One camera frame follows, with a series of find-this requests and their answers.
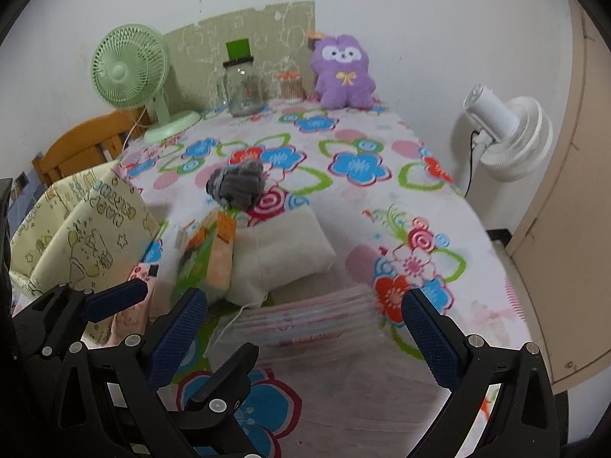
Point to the pink wet wipes pack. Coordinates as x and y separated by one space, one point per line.
143 272

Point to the blue plaid bedding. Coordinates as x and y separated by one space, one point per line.
24 203

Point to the purple plush toy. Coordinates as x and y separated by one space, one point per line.
341 81

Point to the glass jar with green lid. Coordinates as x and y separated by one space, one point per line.
243 90

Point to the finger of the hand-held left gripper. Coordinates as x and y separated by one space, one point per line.
224 381
114 298

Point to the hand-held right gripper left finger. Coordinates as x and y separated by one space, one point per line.
176 338

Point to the wooden chair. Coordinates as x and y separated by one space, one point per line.
76 145

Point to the olive printed wall board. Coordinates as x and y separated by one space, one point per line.
200 47

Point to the white fan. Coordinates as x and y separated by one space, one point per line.
520 138

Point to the floral tablecloth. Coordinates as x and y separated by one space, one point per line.
363 210

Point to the beige door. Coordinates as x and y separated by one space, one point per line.
573 200

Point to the green orange carton box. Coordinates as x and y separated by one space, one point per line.
210 257

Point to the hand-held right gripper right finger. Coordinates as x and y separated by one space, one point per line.
429 338

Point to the white cloth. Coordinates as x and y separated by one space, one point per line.
286 243

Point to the cotton swab jar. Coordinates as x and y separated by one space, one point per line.
291 88

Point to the yellow printed fabric storage box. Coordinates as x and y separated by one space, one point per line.
95 219

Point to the grey cloth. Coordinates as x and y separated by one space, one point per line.
238 183

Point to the green desk fan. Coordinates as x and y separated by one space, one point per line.
129 64

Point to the small orange object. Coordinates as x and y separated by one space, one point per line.
315 36

